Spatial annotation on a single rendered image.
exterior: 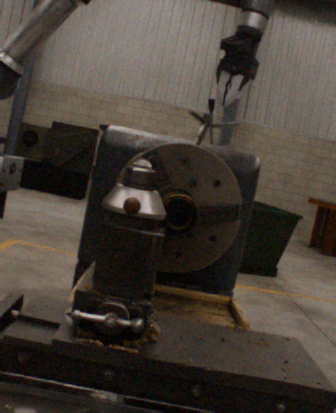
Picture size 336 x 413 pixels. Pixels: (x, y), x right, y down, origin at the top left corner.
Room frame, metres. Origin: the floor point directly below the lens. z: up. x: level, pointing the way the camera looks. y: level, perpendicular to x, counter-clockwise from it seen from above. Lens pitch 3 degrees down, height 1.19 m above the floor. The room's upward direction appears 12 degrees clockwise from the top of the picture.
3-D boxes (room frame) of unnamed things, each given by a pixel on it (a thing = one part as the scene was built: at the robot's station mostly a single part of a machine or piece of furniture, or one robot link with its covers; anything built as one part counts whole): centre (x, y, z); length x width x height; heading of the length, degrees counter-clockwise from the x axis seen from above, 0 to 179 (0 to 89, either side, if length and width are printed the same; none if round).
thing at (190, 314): (0.94, -0.04, 0.89); 0.36 x 0.30 x 0.04; 91
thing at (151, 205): (0.59, 0.03, 1.13); 0.08 x 0.08 x 0.03
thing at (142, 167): (0.59, 0.03, 1.17); 0.04 x 0.04 x 0.03
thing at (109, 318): (0.61, 0.03, 0.99); 0.20 x 0.10 x 0.05; 1
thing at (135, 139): (1.59, 0.00, 1.06); 0.59 x 0.48 x 0.39; 1
